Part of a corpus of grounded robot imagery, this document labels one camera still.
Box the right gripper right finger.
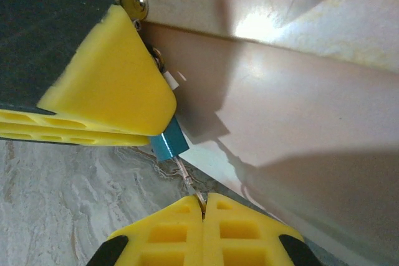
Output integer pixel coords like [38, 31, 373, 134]
[203, 192, 322, 266]

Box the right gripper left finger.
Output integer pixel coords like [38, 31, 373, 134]
[89, 194, 204, 266]

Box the thin clear cable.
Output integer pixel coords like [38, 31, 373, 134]
[175, 154, 207, 214]

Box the small blue padlock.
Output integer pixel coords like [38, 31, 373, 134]
[148, 44, 190, 163]

